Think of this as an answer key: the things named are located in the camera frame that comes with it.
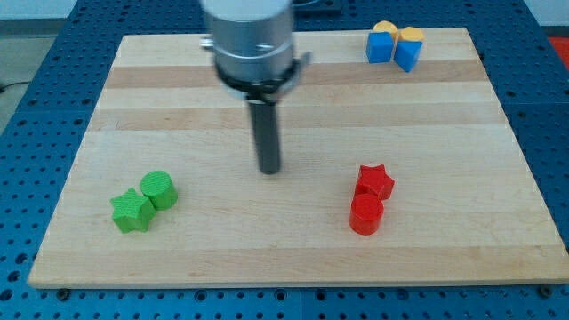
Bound blue cube block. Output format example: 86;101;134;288
365;32;394;64

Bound red star block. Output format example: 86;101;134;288
354;164;395;201

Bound black clamp ring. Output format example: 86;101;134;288
213;52;312;106

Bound green cylinder block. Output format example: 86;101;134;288
140;171;178;211

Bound wooden board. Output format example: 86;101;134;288
28;28;568;289

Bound green star block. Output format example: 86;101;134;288
109;188;156;233

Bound yellow hexagon block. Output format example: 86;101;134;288
398;27;425;42

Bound yellow round block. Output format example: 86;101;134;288
372;20;398;42

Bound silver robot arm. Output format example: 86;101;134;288
200;0;301;174

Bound blue triangle block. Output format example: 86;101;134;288
393;41;423;73

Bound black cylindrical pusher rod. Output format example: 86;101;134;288
248;102;281;174

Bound red cylinder block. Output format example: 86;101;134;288
349;194;384;236

